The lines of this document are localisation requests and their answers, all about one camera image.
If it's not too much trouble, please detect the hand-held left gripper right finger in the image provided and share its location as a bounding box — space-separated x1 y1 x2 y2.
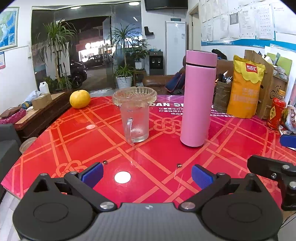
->
179 164 263 212

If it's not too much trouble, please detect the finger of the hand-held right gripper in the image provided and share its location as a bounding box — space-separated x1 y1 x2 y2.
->
247 155 296 211
279 134 296 149

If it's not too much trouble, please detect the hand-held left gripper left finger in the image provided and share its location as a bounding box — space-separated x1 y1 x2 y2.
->
33 162 117 213

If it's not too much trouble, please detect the pink thermos bottle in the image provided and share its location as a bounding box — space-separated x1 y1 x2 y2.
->
180 64 217 148

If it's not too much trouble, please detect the pink bottle cap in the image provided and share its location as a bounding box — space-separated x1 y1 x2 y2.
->
186 49 218 68

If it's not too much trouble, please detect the red drink bottle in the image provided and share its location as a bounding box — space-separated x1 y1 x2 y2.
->
267 90 287 131

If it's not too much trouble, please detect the packaged bread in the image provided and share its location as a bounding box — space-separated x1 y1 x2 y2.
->
284 105 296 133

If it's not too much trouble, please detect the wooden desk organizer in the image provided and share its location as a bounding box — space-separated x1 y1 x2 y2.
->
244 49 289 120

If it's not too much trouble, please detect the yellow snack bag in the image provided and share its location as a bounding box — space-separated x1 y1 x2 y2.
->
227 55 266 119

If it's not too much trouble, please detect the clear glass mug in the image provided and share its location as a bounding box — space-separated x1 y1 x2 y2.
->
120 102 150 143

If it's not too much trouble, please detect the round grey bowl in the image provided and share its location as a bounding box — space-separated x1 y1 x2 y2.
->
20 137 37 154

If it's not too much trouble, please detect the wooden side table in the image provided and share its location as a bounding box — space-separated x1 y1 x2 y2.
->
14 91 72 142

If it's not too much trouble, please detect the orange fruit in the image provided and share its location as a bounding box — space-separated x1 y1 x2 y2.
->
69 90 91 109

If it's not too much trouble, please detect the wooden pen holder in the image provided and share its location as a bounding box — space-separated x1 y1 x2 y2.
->
213 80 232 113

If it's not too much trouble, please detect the grey armchair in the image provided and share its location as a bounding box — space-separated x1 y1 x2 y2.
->
0 124 22 183

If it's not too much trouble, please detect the cardboard box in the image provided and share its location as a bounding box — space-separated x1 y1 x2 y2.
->
32 93 53 110

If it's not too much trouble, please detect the glass ashtray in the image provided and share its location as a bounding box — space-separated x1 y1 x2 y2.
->
112 87 158 107

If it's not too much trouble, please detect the pink box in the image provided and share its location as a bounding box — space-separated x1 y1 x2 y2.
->
0 109 26 124

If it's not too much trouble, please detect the blue bag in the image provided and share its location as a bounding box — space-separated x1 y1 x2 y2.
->
165 72 185 94

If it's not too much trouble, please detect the palm in white pot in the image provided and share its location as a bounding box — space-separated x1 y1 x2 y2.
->
109 23 141 89

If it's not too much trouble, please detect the white plastic bag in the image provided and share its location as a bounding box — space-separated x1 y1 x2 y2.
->
25 90 42 103

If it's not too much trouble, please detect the black car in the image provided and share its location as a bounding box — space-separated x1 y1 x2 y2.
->
69 61 88 88

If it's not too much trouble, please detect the brown cushion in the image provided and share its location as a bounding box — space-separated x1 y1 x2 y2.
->
0 107 21 117

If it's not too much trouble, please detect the brown leather sofa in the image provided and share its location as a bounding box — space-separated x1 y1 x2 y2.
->
142 56 234 94

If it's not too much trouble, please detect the black bag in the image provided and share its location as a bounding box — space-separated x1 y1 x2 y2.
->
211 49 228 61

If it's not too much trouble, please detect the black water dispenser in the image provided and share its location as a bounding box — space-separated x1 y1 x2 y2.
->
149 51 164 76

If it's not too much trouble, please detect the notice board with papers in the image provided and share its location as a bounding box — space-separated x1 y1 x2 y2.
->
200 0 296 50

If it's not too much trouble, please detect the leafy potted plant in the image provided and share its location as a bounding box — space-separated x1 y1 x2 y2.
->
128 38 150 70

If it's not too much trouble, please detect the white standing air conditioner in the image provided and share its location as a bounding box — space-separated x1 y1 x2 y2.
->
165 21 187 76

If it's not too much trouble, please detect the tall potted palm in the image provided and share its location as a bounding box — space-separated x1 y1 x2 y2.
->
37 20 78 91

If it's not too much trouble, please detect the wall map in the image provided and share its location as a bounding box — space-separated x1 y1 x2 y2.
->
0 6 20 51

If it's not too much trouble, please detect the black wall television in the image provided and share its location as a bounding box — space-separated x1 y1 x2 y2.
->
144 0 189 11

